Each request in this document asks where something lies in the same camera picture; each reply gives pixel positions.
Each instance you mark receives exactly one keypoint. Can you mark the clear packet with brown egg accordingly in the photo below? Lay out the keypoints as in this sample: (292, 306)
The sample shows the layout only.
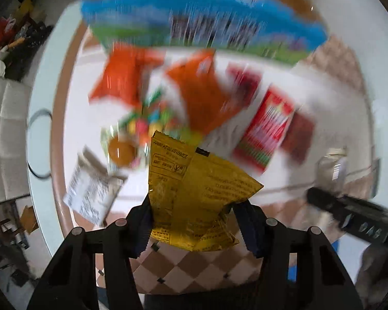
(121, 150)

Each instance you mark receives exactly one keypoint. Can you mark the colourful candy ball bag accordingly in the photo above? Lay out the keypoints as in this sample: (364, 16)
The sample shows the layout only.
(148, 122)

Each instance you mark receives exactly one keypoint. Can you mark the brown snack packet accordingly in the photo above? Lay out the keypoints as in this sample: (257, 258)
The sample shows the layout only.
(297, 135)

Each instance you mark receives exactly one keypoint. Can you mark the orange snack packet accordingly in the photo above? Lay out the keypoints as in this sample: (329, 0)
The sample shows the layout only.
(123, 74)
(203, 93)

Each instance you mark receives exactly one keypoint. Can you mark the black tripod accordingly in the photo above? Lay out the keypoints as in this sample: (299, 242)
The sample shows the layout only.
(29, 48)

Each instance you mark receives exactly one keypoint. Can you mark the checkered brown white tablecloth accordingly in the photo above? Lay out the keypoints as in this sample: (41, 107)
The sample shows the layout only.
(194, 268)

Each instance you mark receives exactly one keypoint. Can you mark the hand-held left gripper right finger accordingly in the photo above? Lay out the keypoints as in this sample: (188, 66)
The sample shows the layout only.
(250, 232)

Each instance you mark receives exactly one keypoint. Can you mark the yellow box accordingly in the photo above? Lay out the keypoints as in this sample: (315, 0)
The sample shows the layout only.
(25, 8)

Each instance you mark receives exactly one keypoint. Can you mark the person's right forearm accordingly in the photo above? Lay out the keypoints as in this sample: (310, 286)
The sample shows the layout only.
(375, 274)

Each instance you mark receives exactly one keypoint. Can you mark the red plastic bag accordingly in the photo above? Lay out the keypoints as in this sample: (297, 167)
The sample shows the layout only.
(0, 32)

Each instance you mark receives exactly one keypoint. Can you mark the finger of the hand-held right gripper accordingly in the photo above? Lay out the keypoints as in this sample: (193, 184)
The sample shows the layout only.
(326, 200)

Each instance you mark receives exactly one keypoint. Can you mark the red striped snack packet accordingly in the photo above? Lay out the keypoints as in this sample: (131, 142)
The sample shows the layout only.
(266, 129)

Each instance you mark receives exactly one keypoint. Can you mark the yellow snack packet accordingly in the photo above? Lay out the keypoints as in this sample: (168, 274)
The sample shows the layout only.
(197, 193)

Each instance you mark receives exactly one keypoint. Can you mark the white grey printed packet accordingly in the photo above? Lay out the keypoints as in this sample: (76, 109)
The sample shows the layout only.
(90, 190)

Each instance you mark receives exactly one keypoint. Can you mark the large blue green snack bag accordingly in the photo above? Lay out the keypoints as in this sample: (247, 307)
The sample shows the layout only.
(132, 19)

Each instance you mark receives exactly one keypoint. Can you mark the white padded chair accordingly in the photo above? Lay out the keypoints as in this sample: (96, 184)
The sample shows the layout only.
(6, 129)

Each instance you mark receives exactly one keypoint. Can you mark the clear plastic bottle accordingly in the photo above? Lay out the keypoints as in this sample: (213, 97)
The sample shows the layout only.
(333, 171)

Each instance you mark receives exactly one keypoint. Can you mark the brown cardboard piece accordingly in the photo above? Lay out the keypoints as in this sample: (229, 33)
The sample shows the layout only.
(29, 219)

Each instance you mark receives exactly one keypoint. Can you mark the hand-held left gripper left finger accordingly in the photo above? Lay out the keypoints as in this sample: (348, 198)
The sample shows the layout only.
(141, 229)

